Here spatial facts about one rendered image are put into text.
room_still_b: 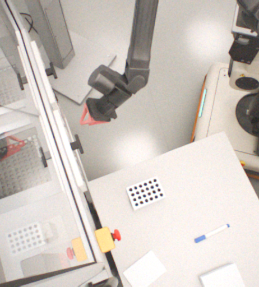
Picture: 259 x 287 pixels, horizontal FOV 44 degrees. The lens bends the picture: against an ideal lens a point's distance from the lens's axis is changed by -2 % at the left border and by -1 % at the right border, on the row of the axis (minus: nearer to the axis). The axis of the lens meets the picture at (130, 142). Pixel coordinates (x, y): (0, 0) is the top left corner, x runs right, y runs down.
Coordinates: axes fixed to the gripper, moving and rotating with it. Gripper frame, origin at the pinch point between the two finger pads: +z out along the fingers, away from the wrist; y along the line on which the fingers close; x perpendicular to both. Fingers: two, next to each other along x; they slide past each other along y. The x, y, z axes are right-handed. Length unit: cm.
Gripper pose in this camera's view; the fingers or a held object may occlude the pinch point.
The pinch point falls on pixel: (86, 122)
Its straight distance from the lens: 106.2
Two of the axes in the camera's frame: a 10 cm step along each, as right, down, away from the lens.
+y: -6.6, -0.1, -7.5
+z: -6.7, 4.6, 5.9
